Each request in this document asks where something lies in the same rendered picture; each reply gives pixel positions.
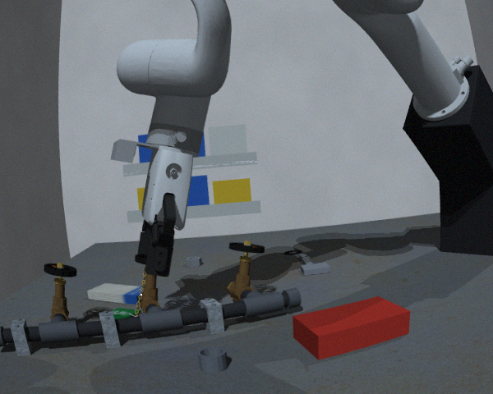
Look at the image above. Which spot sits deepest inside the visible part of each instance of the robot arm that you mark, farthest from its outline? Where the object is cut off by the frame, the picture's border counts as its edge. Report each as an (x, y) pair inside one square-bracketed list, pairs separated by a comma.
[(189, 70)]

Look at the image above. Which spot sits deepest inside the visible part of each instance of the red rectangular block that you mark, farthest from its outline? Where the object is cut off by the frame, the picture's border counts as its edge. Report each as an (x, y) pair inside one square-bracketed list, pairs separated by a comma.
[(338, 330)]

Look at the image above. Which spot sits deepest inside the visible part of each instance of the white and blue bag of cable ties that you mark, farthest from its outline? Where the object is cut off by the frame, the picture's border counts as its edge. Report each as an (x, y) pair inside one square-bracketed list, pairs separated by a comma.
[(115, 293)]

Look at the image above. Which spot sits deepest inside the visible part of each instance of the dark grey pipe with three valves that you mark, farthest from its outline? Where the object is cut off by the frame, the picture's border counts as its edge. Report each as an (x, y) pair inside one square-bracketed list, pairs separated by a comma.
[(249, 303)]

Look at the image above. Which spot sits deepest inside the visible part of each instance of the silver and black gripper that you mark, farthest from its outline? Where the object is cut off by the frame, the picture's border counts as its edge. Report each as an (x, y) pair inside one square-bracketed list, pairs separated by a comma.
[(163, 186)]

